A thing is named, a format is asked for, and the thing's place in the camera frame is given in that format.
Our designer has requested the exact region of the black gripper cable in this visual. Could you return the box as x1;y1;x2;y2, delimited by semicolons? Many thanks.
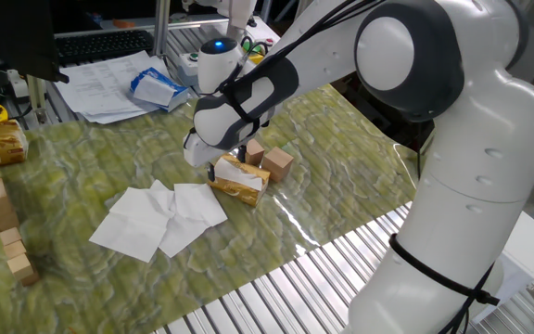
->
214;0;385;127

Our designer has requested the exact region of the black keyboard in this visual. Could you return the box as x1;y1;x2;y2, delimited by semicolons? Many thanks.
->
54;29;155;67

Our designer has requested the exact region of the white paper stack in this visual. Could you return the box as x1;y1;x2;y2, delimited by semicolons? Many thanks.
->
54;49;178;125

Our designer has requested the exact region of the blue tissue pack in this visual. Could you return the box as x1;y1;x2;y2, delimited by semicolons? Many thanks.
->
128;66;190;114

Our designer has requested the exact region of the wooden cube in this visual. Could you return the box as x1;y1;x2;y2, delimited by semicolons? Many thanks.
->
261;146;296;184
244;137;267;168

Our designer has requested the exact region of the aluminium frame rail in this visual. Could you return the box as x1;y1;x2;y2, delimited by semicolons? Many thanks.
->
53;15;232;39

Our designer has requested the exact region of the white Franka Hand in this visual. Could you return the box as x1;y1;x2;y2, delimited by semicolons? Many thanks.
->
182;130;248;184

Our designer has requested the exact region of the white button box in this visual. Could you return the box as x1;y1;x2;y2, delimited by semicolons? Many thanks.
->
176;51;201;87

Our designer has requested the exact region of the black monitor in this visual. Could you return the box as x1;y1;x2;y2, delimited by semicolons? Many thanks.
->
0;0;70;85

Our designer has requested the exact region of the large flat white napkin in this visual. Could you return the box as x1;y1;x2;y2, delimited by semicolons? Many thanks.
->
88;186;176;264

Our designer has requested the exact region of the black cable round base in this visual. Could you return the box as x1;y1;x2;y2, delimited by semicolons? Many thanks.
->
388;232;502;334

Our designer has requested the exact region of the white power strip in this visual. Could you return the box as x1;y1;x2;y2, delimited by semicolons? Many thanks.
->
6;69;30;99

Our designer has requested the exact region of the folded white napkin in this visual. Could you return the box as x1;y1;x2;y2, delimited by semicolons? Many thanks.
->
172;182;229;228

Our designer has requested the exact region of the aluminium frame post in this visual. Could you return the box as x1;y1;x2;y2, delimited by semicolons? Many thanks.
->
151;0;172;58
25;73;48;124

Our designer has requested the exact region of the small wooden block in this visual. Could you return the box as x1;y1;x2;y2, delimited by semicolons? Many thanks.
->
0;226;24;248
6;252;42;288
2;239;29;262

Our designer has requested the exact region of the green marble pattern mat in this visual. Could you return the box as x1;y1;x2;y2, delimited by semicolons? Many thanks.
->
0;83;421;334

